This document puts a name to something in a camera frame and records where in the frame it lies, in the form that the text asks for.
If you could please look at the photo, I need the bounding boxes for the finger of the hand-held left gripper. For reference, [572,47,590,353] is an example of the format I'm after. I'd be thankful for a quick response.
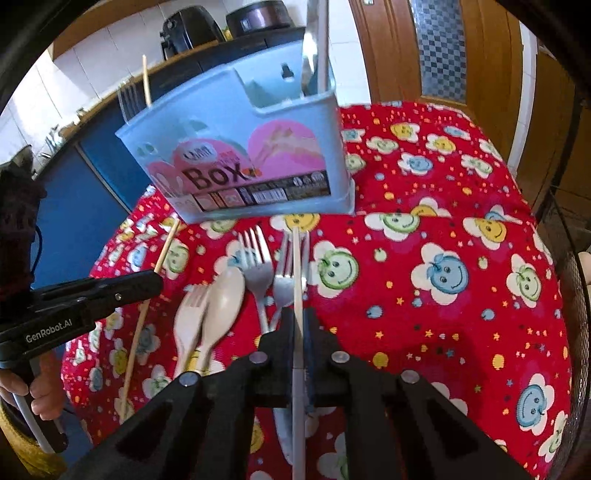
[83,274,165,317]
[32,270,161,302]

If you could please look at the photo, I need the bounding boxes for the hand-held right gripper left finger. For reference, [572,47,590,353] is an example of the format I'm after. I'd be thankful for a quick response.
[60,307,296,480]

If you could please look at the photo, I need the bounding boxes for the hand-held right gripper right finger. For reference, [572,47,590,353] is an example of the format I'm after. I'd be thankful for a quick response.
[302,307,532,480]

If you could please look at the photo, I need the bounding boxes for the wooden chopstick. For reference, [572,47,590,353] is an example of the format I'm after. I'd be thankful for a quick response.
[141,54,153,108]
[121,218,182,418]

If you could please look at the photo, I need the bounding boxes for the small steel fork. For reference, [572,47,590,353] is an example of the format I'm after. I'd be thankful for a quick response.
[237,225,298,464]
[271,230,309,326]

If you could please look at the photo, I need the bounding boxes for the beige plastic fork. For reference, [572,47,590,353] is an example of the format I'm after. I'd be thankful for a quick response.
[174,283,209,376]

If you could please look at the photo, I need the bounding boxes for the white chopstick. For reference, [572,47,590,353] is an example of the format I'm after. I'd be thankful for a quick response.
[290,225,309,480]

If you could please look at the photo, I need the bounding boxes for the beige plastic spoon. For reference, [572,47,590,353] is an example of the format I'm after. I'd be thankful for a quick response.
[198,267,246,376]

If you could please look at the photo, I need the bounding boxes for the light blue utensil box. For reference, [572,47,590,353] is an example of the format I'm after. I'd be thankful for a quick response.
[115,41,356,224]

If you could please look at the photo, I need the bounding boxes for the large steel fork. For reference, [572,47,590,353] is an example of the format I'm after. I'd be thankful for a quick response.
[117,80,145,121]

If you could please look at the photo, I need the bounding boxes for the person's left hand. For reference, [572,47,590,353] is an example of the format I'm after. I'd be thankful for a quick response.
[0,355,63,421]

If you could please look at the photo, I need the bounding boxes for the blue kitchen base cabinet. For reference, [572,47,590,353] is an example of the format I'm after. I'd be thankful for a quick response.
[28,18,305,291]

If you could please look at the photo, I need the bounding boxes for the yellow cloth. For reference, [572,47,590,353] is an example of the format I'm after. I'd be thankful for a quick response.
[0,406,61,480]

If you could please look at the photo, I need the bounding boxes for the black air fryer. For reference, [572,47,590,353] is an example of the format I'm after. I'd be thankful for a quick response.
[159,4,223,62]

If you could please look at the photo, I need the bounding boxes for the black metal rack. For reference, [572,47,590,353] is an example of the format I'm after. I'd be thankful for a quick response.
[531,83,591,467]

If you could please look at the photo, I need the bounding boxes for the dark rice cooker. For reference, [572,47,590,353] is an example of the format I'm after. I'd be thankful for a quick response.
[225,0,293,38]

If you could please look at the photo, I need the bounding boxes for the wooden door with glass panel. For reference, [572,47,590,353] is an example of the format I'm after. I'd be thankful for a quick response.
[348,0,546,185]

